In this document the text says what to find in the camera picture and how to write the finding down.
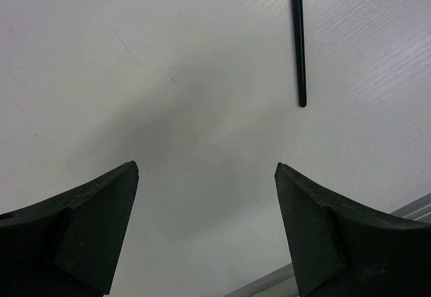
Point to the black thin pencil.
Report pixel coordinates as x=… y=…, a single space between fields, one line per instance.
x=298 y=28

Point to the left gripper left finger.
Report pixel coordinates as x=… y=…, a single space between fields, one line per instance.
x=69 y=244

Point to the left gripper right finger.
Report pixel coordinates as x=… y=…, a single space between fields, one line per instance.
x=353 y=239

